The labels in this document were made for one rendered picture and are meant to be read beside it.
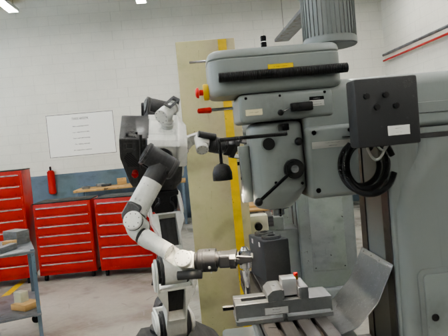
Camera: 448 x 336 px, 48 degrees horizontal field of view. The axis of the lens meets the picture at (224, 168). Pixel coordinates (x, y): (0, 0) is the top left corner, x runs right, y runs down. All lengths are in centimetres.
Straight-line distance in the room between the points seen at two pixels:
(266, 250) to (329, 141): 68
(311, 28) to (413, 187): 67
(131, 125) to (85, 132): 878
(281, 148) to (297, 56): 33
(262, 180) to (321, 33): 57
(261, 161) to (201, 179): 183
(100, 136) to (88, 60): 161
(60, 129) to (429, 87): 976
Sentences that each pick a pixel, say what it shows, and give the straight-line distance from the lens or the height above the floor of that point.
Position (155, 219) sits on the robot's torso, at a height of 123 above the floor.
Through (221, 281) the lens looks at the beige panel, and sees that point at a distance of 373.
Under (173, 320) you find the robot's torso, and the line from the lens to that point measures 257.
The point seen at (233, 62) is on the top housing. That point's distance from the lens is 177.
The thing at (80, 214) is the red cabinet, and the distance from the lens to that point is 664.
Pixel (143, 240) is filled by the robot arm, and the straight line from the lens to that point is 201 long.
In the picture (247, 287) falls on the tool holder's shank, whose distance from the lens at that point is 198.
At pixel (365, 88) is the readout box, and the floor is 170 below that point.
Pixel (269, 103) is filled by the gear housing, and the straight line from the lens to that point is 178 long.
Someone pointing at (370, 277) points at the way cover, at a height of 101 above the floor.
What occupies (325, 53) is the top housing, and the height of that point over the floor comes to 185.
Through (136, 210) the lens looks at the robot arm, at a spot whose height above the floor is 133.
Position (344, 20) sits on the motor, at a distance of 192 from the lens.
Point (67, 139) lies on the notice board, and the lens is 1115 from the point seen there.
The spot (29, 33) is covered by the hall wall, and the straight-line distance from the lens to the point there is 1158.
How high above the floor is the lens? 157
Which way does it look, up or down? 3 degrees down
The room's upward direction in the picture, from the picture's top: 5 degrees counter-clockwise
